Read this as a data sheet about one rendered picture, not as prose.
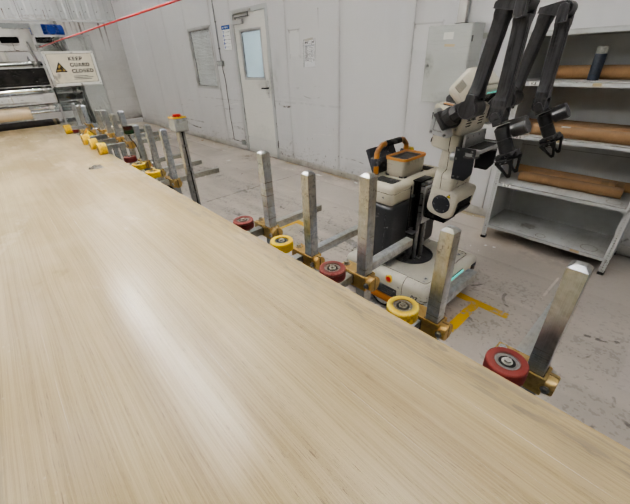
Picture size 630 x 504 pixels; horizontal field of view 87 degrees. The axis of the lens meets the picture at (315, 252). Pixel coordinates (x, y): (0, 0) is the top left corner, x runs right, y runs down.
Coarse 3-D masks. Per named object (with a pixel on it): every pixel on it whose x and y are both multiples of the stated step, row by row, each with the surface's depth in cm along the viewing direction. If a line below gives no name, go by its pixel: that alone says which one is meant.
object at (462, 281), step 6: (468, 270) 112; (462, 276) 109; (468, 276) 109; (474, 276) 111; (456, 282) 106; (462, 282) 106; (468, 282) 109; (450, 288) 104; (456, 288) 104; (462, 288) 107; (450, 294) 101; (456, 294) 105; (450, 300) 103; (426, 306) 97; (414, 324) 91
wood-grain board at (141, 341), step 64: (0, 192) 175; (64, 192) 171; (128, 192) 168; (0, 256) 115; (64, 256) 113; (128, 256) 111; (192, 256) 110; (256, 256) 108; (0, 320) 85; (64, 320) 84; (128, 320) 84; (192, 320) 83; (256, 320) 82; (320, 320) 81; (384, 320) 80; (0, 384) 68; (64, 384) 67; (128, 384) 67; (192, 384) 66; (256, 384) 66; (320, 384) 65; (384, 384) 65; (448, 384) 64; (512, 384) 64; (0, 448) 56; (64, 448) 56; (128, 448) 56; (192, 448) 55; (256, 448) 55; (320, 448) 55; (384, 448) 54; (448, 448) 54; (512, 448) 53; (576, 448) 53
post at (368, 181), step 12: (360, 180) 91; (372, 180) 89; (360, 192) 92; (372, 192) 91; (360, 204) 94; (372, 204) 93; (360, 216) 96; (372, 216) 95; (360, 228) 97; (372, 228) 97; (360, 240) 99; (372, 240) 99; (360, 252) 101; (372, 252) 102; (360, 264) 103
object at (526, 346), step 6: (552, 300) 96; (546, 312) 91; (540, 318) 89; (534, 324) 88; (540, 324) 87; (534, 330) 86; (540, 330) 86; (528, 336) 84; (534, 336) 84; (522, 342) 82; (528, 342) 82; (534, 342) 82; (516, 348) 81; (522, 348) 81; (528, 348) 81; (528, 354) 79
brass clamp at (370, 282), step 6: (354, 264) 110; (348, 270) 107; (354, 270) 107; (354, 276) 106; (360, 276) 104; (366, 276) 104; (372, 276) 104; (354, 282) 107; (360, 282) 105; (366, 282) 103; (372, 282) 103; (378, 282) 105; (360, 288) 106; (366, 288) 103; (372, 288) 104
